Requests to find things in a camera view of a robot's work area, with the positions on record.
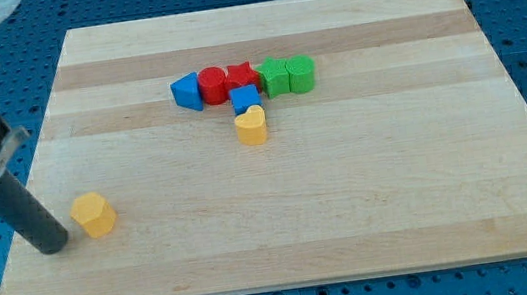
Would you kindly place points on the yellow hexagon block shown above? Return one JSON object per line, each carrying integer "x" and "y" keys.
{"x": 94, "y": 214}

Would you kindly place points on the yellow heart block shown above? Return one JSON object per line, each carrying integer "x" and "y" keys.
{"x": 251, "y": 126}

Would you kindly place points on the blue cube block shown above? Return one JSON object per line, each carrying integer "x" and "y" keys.
{"x": 244, "y": 97}

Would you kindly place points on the green star block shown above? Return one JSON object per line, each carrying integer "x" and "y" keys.
{"x": 274, "y": 76}

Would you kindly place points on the red star block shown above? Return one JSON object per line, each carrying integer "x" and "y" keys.
{"x": 242, "y": 75}

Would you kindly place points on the red cylinder block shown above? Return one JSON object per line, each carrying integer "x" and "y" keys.
{"x": 211, "y": 85}

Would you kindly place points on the green cylinder block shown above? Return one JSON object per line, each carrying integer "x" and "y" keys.
{"x": 301, "y": 70}

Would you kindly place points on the blue triangle block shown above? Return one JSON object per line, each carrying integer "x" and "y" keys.
{"x": 186, "y": 92}

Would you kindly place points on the light wooden board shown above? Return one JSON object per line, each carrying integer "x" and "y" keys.
{"x": 409, "y": 155}

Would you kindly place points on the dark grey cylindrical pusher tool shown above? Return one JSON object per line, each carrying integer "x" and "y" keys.
{"x": 28, "y": 217}

